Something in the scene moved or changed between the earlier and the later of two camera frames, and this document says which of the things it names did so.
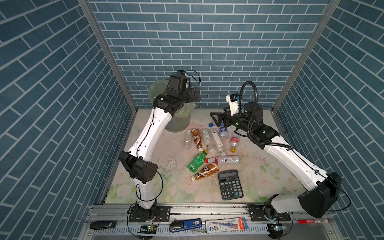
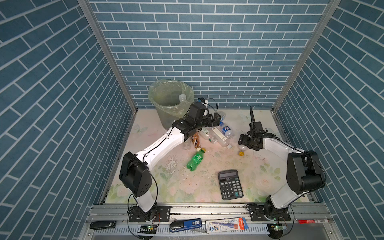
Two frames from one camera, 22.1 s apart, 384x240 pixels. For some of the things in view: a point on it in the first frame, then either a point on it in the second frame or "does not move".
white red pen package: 226,225 does not move
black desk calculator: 230,185 does not move
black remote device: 98,225 does not move
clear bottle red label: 234,142 → 242,148
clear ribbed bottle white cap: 188,139 does not move
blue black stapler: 182,225 does not move
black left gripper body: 189,97 → 208,122
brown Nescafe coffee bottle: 196,134 does not move
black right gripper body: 234,120 → 248,141
